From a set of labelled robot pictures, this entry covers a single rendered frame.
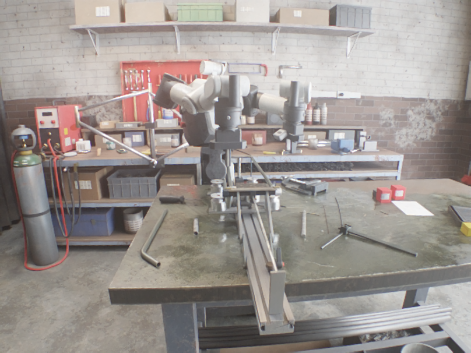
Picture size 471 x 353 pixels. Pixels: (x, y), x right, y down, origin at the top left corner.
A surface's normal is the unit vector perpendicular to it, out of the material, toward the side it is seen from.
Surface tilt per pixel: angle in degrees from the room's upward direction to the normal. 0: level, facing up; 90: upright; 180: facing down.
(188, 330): 90
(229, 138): 92
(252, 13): 90
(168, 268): 0
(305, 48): 90
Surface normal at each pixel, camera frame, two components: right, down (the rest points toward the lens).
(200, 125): -0.25, 0.12
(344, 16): 0.08, 0.26
